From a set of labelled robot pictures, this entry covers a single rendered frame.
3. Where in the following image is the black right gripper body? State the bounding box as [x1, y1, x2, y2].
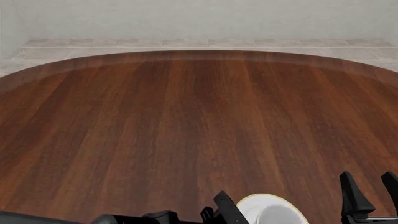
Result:
[340, 215, 398, 224]

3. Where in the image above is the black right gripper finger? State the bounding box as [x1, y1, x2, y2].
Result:
[380, 170, 398, 212]
[338, 170, 376, 220]

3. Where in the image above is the white mug with yellow rim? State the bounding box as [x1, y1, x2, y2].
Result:
[235, 192, 309, 224]

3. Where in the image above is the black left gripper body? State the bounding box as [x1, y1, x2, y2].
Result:
[200, 205, 220, 224]

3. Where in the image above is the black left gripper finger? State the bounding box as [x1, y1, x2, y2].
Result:
[212, 190, 250, 224]

